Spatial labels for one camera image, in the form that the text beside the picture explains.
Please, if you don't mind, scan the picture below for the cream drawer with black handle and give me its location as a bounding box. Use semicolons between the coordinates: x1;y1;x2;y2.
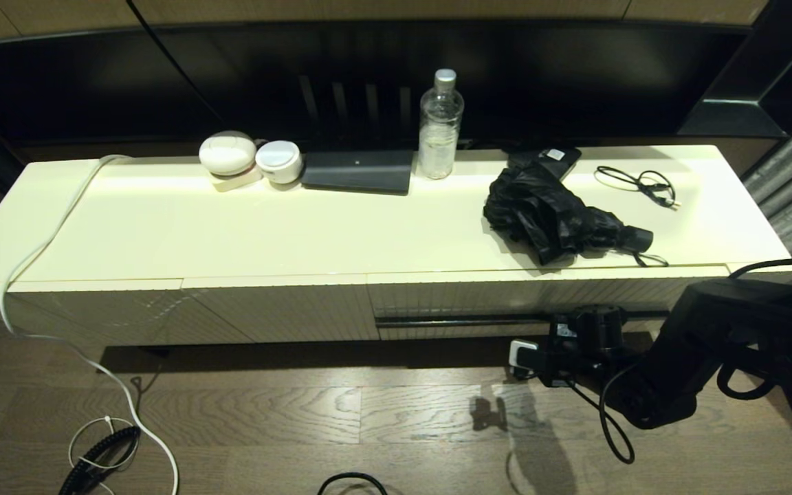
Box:
367;267;730;342

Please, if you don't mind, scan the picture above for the black umbrella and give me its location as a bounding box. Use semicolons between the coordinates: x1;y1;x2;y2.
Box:
483;162;670;269

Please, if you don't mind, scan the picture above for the white low cabinet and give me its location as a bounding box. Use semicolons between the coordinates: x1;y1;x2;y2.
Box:
0;144;792;348

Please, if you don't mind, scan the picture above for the small black box white label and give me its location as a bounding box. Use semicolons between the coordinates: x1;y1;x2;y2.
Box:
506;146;582;181

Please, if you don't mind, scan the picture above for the clear plastic water bottle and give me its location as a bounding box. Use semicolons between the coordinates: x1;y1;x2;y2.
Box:
418;69;465;181

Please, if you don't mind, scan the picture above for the black flat rectangular box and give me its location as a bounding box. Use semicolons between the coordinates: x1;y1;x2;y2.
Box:
300;151;414;197

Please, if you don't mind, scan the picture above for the black television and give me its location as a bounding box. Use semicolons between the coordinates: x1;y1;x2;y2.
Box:
0;19;768;149

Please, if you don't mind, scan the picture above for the white round jar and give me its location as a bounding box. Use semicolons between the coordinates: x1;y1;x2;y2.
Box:
256;140;303;185

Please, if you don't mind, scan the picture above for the cream device base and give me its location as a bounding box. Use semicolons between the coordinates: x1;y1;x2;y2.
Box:
212;168;264;193

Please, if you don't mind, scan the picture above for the large white round device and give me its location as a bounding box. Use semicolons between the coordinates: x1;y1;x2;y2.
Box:
199;131;258;178

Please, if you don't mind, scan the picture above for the cream glossy cabinet door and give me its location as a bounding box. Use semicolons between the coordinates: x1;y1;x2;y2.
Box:
10;278;254;347

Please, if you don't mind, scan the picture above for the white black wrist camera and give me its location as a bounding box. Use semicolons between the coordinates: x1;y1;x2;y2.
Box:
508;339;541;372

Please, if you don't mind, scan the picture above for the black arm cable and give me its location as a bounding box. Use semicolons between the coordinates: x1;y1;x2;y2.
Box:
568;364;637;465

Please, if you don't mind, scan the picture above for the black coiled USB cable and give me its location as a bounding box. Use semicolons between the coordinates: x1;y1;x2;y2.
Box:
594;166;682;210

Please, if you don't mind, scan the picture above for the black floor cable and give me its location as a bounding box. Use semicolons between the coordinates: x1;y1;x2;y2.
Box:
317;472;390;495

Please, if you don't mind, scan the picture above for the black glossy wall frame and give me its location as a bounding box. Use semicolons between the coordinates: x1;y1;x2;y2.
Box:
676;0;792;138

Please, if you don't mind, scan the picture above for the thin white cable loop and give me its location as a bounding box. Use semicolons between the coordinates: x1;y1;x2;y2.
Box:
68;415;141;495

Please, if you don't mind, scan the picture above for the black spiral cable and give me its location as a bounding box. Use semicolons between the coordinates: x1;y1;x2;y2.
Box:
59;426;142;495

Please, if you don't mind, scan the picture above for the thick white power cable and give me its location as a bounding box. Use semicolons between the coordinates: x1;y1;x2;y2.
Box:
0;155;181;495

